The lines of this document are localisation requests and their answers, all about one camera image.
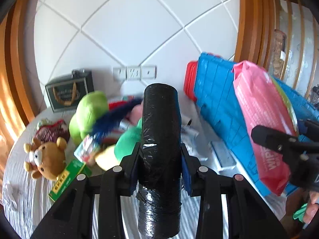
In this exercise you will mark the blue feather toy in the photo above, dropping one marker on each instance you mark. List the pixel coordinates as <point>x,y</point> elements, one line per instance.
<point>111,120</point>

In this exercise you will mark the dark green plush toy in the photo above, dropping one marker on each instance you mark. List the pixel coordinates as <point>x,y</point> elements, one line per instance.
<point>126,143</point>

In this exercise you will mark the brown teddy bear plush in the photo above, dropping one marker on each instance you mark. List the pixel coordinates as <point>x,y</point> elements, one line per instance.
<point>46,160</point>

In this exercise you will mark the white wall socket panel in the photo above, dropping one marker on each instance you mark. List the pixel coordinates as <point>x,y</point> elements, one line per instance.
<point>134,72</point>

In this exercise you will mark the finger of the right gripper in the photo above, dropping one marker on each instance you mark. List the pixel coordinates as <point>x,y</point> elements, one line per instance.
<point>281,142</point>
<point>309,129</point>

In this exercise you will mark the black gift bag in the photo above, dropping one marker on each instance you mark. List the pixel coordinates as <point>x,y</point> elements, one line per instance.
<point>65,92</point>

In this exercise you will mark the light green plush toy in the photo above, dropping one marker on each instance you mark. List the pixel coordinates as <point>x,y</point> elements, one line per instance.
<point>90,108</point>

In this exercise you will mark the red lidded container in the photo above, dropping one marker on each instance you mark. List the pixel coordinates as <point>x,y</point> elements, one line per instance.
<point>190,79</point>

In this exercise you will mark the green tea box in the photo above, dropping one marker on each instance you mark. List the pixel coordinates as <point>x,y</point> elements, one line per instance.
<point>72,170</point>

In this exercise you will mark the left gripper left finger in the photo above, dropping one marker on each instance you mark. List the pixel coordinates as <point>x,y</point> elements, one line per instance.
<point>71,216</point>

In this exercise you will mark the white crumpled glove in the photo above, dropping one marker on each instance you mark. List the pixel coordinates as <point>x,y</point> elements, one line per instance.
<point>11,196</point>

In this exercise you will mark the black roll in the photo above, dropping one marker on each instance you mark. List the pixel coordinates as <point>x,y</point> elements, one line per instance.
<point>159,191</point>

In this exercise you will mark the operator hand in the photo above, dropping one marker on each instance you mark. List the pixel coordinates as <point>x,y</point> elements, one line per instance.
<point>312,207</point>

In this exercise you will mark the rolled patterned mat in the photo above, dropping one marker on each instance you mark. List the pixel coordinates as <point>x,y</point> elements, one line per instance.
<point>278,54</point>

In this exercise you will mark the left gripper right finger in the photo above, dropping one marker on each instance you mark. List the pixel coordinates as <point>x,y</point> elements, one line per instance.
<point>248,214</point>

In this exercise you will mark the red patterned pouch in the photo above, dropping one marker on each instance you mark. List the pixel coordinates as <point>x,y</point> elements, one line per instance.
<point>50,131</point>

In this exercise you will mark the blue plastic crate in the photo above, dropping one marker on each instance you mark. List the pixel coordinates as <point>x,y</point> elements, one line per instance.
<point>215,94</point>

